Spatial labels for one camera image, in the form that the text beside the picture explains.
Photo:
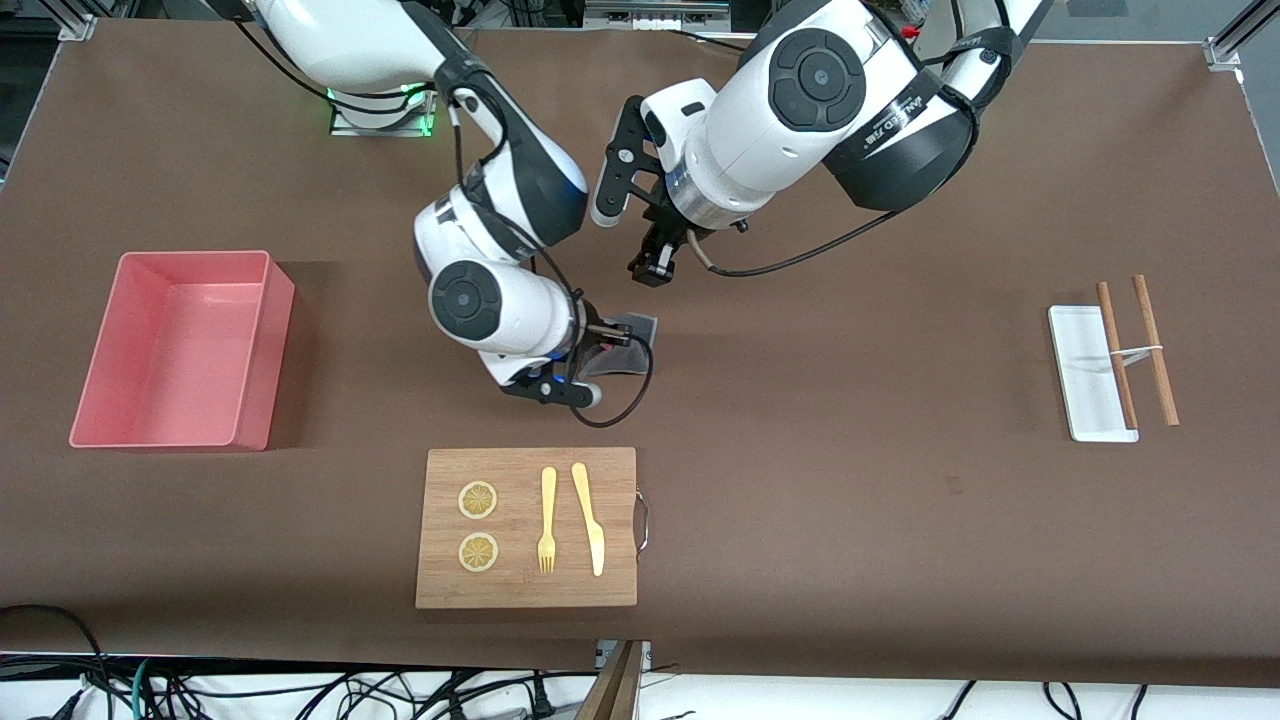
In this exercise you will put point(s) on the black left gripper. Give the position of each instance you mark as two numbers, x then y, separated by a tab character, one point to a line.
661	241

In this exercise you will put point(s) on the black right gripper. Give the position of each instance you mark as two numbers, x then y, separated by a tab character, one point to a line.
598	345

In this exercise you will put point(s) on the red and grey cloth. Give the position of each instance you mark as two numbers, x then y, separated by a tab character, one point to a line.
640	345

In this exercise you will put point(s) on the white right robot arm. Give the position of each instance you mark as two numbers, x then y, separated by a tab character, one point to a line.
350	40

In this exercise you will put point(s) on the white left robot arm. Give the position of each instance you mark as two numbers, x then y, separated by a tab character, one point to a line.
820	100

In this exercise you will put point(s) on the yellow plastic knife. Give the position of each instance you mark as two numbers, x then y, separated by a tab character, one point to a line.
584	500

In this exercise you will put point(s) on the yellow plastic fork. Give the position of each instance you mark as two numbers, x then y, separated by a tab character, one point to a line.
548	500

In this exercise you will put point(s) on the yellow lemon slice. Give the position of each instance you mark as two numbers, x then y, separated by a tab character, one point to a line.
478	552
478	500

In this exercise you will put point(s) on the grey power strip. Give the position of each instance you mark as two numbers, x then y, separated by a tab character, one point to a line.
655	14

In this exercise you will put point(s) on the wooden cutting board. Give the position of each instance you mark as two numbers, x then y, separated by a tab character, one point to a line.
520	590

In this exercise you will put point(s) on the brown angled beam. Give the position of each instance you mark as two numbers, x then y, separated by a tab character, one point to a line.
612	695

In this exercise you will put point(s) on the white rectangular tray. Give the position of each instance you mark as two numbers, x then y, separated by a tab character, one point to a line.
1085	370

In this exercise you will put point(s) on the pink plastic bin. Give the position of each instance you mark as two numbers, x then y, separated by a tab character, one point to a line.
170	340

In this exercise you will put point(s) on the brown wooden stick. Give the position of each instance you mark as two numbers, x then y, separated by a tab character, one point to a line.
1115	350
1155	350

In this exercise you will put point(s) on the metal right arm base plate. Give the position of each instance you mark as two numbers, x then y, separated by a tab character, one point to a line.
380	129

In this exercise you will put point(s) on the small metal bracket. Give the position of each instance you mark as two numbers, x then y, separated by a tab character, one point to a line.
646	655

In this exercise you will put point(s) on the aluminium frame bracket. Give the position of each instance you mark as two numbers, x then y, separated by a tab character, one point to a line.
78	22
1230	45

